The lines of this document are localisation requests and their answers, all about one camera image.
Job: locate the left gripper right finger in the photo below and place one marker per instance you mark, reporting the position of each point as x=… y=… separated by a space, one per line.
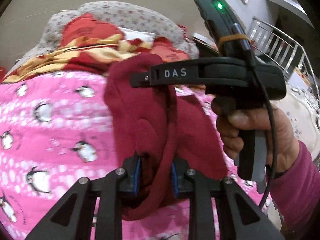
x=219 y=209

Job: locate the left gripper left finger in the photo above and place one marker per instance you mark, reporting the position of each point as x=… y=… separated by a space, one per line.
x=91 y=209

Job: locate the white pillow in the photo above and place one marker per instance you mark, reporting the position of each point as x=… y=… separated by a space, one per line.
x=131 y=35

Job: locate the floral grey duvet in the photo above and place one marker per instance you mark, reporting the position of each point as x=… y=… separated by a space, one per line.
x=121 y=14

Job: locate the pink sleeved right forearm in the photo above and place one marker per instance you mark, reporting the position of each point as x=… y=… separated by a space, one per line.
x=296 y=192

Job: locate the red ruffled pillow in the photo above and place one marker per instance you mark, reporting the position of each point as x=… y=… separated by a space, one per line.
x=88 y=27

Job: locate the metal railing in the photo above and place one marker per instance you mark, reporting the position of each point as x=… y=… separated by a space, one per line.
x=272 y=45

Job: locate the person's right hand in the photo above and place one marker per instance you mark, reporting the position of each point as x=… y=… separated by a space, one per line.
x=230 y=125

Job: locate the red yellow blanket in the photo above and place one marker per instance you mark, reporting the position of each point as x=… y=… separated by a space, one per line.
x=88 y=54

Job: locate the dark red sweater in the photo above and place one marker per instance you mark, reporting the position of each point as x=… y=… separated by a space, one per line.
x=158 y=125

